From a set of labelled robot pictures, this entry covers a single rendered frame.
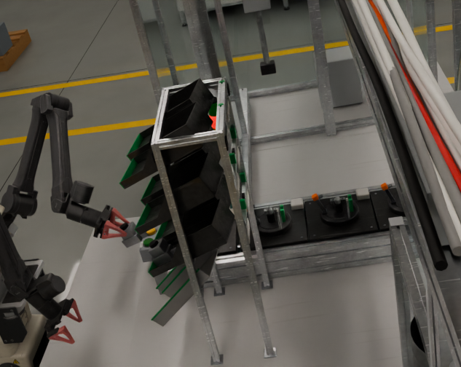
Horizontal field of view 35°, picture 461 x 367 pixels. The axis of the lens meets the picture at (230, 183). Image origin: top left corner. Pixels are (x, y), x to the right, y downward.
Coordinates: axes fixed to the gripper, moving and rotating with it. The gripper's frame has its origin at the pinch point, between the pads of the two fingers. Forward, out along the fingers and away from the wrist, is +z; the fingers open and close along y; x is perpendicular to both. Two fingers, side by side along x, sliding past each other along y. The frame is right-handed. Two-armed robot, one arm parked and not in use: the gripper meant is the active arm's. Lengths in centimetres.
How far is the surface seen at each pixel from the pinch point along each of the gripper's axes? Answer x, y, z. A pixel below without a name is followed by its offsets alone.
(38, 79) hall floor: 237, 412, -185
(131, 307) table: 36.3, 1.2, 7.8
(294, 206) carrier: 1, 42, 52
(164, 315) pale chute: 9.6, -21.0, 21.0
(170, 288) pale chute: 10.7, -8.4, 19.6
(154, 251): -10.1, -15.9, 12.4
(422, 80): -132, -105, 43
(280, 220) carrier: 2, 33, 49
